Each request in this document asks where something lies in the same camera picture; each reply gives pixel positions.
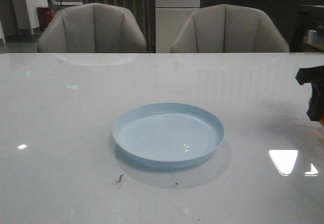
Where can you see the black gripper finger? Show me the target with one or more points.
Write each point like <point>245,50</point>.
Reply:
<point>314,76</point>

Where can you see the light blue round plate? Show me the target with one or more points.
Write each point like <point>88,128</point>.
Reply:
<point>168,135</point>

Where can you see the orange corn cob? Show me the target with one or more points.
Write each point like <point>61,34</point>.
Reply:
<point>321,121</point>

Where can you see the dark side table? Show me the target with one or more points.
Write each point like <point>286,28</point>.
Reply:
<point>308,31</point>

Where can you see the grey counter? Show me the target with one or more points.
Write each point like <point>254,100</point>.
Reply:
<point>283,13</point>

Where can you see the right beige upholstered chair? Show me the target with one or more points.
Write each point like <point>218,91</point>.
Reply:
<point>229,29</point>

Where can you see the beige upholstered chair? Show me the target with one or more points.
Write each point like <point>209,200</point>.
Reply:
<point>92,28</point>
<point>229,29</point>

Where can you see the white cabinet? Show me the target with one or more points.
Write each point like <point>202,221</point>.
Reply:
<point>169,17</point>

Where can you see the left beige upholstered chair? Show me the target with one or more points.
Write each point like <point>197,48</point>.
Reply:
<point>92,28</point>

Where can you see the red bin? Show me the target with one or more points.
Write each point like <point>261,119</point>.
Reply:
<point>45,16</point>

